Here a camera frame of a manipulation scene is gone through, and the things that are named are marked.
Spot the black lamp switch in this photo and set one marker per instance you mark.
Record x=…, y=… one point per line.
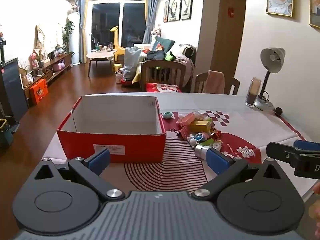
x=278, y=111

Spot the clear toothpick container green lid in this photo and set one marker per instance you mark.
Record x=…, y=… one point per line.
x=203, y=116

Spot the pink flower bouquet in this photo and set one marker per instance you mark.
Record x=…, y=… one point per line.
x=34, y=57

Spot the dark green cushion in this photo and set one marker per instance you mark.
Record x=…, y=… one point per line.
x=166, y=43

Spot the pink cloth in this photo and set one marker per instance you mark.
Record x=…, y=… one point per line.
x=213, y=82

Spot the yellow giraffe toy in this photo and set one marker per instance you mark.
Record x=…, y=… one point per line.
x=116, y=40

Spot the white tower air conditioner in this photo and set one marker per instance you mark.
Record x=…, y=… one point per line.
x=75, y=42

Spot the wooden slatted chair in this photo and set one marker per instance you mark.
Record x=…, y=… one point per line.
x=162, y=63

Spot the red and yellow charm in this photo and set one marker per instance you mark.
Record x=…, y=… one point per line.
x=217, y=133

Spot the wooden tv cabinet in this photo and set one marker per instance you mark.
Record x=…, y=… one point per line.
x=48, y=75

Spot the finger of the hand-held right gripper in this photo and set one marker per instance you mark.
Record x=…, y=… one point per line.
x=308, y=146
x=280, y=152

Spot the grey desk lamp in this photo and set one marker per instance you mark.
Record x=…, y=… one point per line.
x=272, y=60

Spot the person's right hand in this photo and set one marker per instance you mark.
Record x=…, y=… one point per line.
x=317, y=188

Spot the yellow stool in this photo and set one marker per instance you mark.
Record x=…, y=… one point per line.
x=117, y=67

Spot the tall glass jar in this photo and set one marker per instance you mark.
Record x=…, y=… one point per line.
x=253, y=92

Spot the sofa piled with clothes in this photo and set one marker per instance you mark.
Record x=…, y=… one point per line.
x=187, y=62

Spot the small yellow box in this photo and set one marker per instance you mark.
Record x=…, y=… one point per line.
x=198, y=127

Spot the black cabinet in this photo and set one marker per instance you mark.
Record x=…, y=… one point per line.
x=12, y=87

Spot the red door sticker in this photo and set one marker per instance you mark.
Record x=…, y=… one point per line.
x=230, y=11

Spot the red printed cushion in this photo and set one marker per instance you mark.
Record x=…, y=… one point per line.
x=165, y=88

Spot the round coffee table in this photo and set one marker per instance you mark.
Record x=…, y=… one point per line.
x=101, y=53

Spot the framed wall picture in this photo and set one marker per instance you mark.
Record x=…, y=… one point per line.
x=166, y=11
x=174, y=10
x=186, y=3

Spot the white pen with green label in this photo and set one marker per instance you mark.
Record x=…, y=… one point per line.
x=208, y=143

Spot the glass sliding door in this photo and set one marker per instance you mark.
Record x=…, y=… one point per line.
x=105, y=22

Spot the teal pencil sharpener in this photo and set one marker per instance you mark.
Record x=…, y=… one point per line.
x=167, y=115

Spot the pale plastic bag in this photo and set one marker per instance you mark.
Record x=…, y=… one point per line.
x=131, y=62

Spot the pink binder clip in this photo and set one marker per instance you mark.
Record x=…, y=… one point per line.
x=183, y=133

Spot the pink toy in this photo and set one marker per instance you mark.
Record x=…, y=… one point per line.
x=59, y=66

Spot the orange gift box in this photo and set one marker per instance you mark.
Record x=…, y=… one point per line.
x=38, y=91

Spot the potted plant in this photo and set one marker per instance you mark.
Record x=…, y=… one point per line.
x=68, y=30

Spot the hanging coats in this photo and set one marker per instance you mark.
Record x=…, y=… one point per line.
x=47, y=37

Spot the red and white table mat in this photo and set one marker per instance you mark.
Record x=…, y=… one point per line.
x=175, y=170

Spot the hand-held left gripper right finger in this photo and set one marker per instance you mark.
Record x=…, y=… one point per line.
x=218, y=161

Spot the wooden door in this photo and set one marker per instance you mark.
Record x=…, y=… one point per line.
x=225, y=42

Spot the red cardboard box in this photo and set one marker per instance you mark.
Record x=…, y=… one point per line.
x=75, y=145

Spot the teal bin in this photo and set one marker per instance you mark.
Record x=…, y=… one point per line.
x=6, y=135

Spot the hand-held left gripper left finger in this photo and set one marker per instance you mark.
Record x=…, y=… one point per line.
x=100, y=160

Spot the blue and yellow curtain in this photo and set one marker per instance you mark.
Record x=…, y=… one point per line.
x=150, y=17
x=82, y=30

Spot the plastic bottle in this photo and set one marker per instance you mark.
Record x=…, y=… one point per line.
x=118, y=78

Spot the pink heart-shaped dish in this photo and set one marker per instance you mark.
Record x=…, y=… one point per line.
x=187, y=117

